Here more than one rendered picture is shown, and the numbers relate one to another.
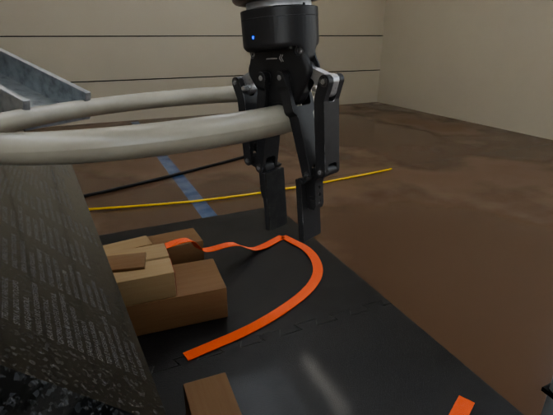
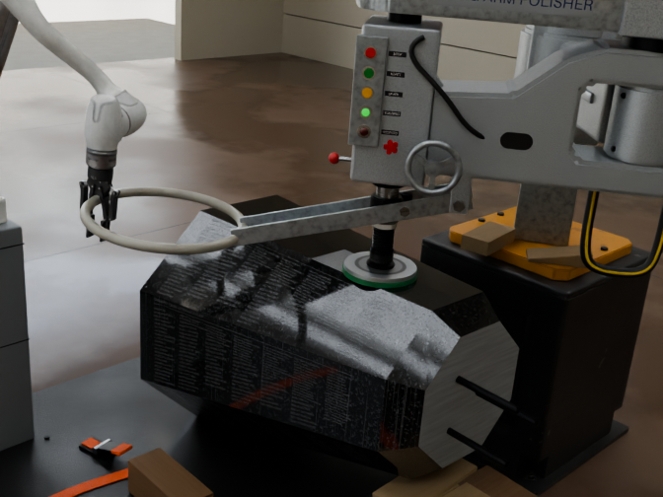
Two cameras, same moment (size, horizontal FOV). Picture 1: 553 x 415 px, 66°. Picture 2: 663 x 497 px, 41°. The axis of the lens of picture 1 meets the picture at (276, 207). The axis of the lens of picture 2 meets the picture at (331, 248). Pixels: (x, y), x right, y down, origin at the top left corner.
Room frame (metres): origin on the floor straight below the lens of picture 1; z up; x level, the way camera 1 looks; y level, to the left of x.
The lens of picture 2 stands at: (3.07, -0.31, 1.81)
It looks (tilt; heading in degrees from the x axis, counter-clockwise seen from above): 21 degrees down; 158
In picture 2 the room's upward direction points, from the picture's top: 4 degrees clockwise
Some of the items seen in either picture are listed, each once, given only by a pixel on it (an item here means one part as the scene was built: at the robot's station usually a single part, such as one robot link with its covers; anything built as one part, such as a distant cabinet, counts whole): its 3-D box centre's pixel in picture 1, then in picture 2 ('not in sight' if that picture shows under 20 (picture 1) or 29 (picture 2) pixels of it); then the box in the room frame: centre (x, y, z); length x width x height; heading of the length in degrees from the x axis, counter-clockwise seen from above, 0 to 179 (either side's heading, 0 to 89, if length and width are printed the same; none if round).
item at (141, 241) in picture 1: (121, 247); not in sight; (1.70, 0.69, 0.13); 0.25 x 0.10 x 0.01; 122
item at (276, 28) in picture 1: (281, 57); (100, 179); (0.45, -0.01, 1.00); 0.08 x 0.07 x 0.09; 47
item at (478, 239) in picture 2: not in sight; (488, 238); (0.66, 1.24, 0.81); 0.20 x 0.10 x 0.05; 122
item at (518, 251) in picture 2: not in sight; (540, 239); (0.61, 1.49, 0.76); 0.49 x 0.49 x 0.05; 24
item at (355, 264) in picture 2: not in sight; (380, 266); (0.91, 0.73, 0.84); 0.21 x 0.21 x 0.01
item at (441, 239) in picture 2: not in sight; (523, 338); (0.61, 1.49, 0.37); 0.66 x 0.66 x 0.74; 24
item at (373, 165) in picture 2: not in sight; (425, 107); (0.95, 0.80, 1.32); 0.36 x 0.22 x 0.45; 61
